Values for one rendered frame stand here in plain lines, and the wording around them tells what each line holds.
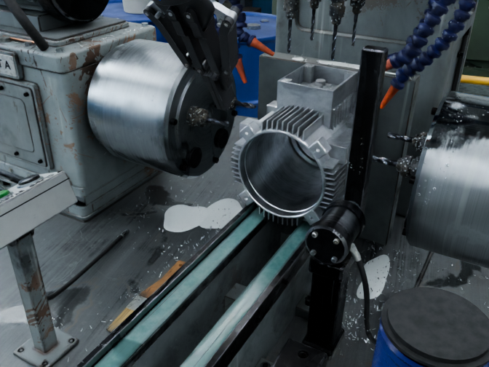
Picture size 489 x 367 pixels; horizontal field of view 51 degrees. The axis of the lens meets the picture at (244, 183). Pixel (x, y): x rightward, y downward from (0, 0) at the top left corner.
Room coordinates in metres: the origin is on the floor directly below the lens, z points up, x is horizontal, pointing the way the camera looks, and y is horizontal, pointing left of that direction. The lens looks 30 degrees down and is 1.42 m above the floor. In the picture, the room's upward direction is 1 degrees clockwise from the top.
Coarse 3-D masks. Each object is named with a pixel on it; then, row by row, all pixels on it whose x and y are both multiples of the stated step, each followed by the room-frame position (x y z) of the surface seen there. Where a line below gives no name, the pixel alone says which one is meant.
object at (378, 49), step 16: (368, 48) 0.64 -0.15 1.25; (384, 48) 0.64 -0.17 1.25; (368, 64) 0.64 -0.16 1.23; (384, 64) 0.64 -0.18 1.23; (368, 80) 0.64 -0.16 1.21; (368, 96) 0.63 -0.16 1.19; (368, 112) 0.63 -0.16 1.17; (352, 128) 0.64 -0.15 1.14; (368, 128) 0.63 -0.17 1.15; (352, 144) 0.64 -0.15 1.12; (368, 144) 0.63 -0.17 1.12; (352, 160) 0.64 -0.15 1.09; (368, 160) 0.63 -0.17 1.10; (352, 176) 0.64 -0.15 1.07; (368, 176) 0.64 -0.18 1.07; (352, 192) 0.64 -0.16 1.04
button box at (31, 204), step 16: (48, 176) 0.62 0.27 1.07; (64, 176) 0.63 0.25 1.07; (16, 192) 0.58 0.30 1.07; (32, 192) 0.58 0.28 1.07; (48, 192) 0.60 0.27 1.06; (64, 192) 0.61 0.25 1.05; (0, 208) 0.54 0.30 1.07; (16, 208) 0.55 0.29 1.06; (32, 208) 0.57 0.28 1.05; (48, 208) 0.58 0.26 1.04; (64, 208) 0.60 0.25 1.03; (0, 224) 0.53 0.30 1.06; (16, 224) 0.54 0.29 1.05; (32, 224) 0.56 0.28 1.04; (0, 240) 0.51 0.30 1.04
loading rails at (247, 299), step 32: (256, 224) 0.74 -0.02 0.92; (288, 224) 0.84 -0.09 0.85; (192, 256) 0.63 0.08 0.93; (224, 256) 0.65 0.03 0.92; (256, 256) 0.73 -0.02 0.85; (288, 256) 0.65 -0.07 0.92; (160, 288) 0.56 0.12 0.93; (192, 288) 0.57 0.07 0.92; (224, 288) 0.64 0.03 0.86; (256, 288) 0.57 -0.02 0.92; (288, 288) 0.61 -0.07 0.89; (128, 320) 0.49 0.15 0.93; (160, 320) 0.51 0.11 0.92; (192, 320) 0.56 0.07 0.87; (224, 320) 0.51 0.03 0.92; (256, 320) 0.51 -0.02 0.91; (288, 320) 0.62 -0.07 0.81; (96, 352) 0.44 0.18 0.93; (128, 352) 0.45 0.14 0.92; (160, 352) 0.49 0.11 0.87; (192, 352) 0.45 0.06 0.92; (224, 352) 0.44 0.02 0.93; (256, 352) 0.52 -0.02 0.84
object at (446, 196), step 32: (448, 96) 0.71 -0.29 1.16; (480, 96) 0.71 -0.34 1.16; (448, 128) 0.64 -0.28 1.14; (480, 128) 0.63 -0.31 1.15; (384, 160) 0.70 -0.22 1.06; (416, 160) 0.67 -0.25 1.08; (448, 160) 0.61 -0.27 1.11; (480, 160) 0.60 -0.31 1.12; (416, 192) 0.61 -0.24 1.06; (448, 192) 0.59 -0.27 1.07; (480, 192) 0.58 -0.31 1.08; (416, 224) 0.61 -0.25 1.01; (448, 224) 0.58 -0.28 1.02; (480, 224) 0.56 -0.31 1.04; (448, 256) 0.62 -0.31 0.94; (480, 256) 0.57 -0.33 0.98
